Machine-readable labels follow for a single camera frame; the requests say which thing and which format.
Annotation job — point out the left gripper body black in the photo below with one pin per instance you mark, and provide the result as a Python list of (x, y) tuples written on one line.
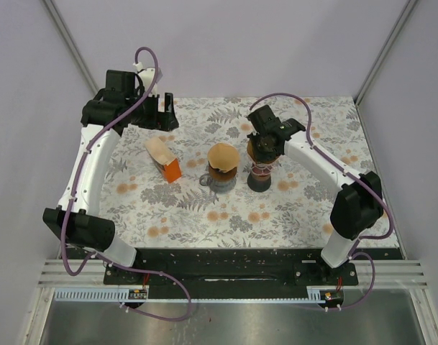
[(147, 114)]

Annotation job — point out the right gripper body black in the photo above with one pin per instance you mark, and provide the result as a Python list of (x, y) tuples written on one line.
[(262, 152)]

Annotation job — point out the coffee paper filter box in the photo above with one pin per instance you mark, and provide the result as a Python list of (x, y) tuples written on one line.
[(164, 160)]

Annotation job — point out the dark mug red rim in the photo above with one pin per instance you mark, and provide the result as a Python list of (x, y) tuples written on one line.
[(259, 180)]

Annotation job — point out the brown paper coffee filter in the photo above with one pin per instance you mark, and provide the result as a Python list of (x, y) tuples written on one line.
[(223, 157)]

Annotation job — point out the wooden dripper ring holder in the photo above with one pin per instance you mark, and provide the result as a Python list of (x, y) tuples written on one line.
[(220, 176)]

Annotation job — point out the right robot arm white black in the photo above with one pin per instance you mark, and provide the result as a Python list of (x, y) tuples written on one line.
[(358, 197)]

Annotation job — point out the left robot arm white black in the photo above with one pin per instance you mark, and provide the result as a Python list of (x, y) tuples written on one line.
[(127, 98)]

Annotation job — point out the glass coffee server carafe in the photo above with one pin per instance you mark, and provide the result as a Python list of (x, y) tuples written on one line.
[(217, 187)]

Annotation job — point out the floral pattern table mat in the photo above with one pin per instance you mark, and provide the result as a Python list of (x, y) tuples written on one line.
[(149, 212)]

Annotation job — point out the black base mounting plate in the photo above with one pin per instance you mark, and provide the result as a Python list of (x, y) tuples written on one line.
[(300, 267)]

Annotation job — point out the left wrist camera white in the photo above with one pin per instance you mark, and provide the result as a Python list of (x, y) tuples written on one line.
[(147, 76)]

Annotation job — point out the aluminium rail frame front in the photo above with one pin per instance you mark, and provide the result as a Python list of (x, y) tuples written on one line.
[(389, 274)]

